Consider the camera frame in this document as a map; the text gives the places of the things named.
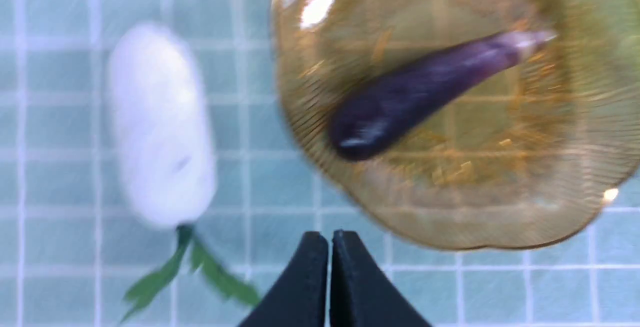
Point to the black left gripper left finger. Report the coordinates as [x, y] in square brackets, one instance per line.
[298, 297]

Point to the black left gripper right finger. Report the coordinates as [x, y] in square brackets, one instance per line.
[361, 295]

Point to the purple eggplant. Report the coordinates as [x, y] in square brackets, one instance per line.
[372, 119]

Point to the white radish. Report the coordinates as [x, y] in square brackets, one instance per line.
[166, 156]

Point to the amber ribbed plastic plate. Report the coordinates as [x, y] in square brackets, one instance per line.
[524, 160]

